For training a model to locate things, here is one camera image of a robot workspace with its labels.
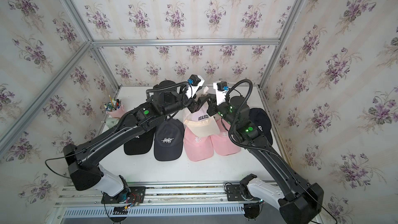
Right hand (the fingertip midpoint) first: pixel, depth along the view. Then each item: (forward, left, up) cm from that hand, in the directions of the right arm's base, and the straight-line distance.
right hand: (208, 94), depth 67 cm
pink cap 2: (-7, -10, -35) cm, 37 cm away
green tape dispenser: (+2, +57, -28) cm, 63 cm away
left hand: (-1, +1, +4) cm, 4 cm away
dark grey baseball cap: (-6, +22, -33) cm, 40 cm away
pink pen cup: (+12, +59, -27) cm, 65 cm away
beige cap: (-3, +4, -19) cm, 20 cm away
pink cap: (-11, +5, -35) cm, 37 cm away
